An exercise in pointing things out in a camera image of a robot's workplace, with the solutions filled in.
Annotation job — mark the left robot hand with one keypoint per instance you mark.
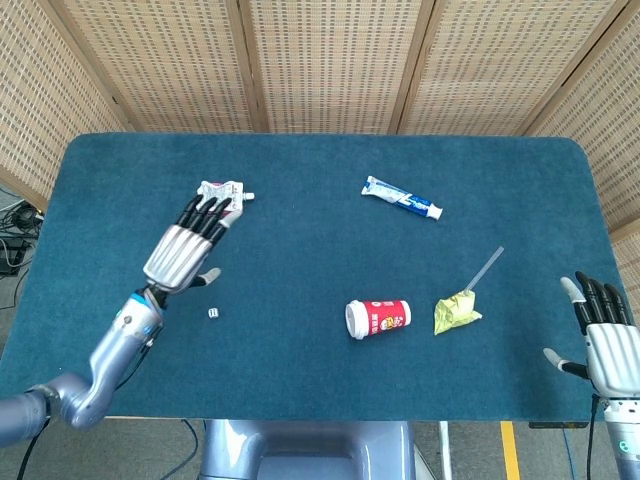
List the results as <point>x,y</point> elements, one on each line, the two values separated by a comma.
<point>187,245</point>

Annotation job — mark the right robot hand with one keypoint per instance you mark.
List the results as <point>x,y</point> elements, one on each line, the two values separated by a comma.
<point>607,340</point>

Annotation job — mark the small white die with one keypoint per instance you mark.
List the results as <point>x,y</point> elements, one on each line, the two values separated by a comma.
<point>213,313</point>

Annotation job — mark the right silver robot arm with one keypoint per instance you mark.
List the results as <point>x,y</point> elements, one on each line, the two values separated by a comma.
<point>622,440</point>

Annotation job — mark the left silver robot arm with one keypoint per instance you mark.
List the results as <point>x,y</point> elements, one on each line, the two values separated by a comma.
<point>90,370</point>

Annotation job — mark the white red spout pouch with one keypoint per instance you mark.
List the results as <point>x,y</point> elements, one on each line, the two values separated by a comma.
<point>231,196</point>

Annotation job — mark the blue felt table mat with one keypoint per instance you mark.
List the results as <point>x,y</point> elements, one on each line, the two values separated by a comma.
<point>320,240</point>

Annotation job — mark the clear drinking straw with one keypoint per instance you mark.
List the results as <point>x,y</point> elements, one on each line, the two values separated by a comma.
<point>484,269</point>

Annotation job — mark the yellow floor tape strip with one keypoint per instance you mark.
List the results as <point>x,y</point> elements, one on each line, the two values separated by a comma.
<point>509,450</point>

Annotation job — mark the yellow crumpled drink carton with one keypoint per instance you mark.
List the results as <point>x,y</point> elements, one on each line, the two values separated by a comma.
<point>456,312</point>

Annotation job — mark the white table leg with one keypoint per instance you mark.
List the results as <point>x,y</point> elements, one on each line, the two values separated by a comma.
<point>445,450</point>

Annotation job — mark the red paper cup white lid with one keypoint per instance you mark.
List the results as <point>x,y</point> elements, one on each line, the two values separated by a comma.
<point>379,319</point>

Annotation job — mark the white blue toothpaste tube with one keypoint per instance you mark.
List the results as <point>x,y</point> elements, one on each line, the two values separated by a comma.
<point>401,197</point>

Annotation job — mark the woven bamboo folding screen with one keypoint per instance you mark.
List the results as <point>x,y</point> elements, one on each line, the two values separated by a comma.
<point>320,65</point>

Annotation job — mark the blue-grey robot torso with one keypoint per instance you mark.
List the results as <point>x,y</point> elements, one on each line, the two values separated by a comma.
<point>307,450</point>

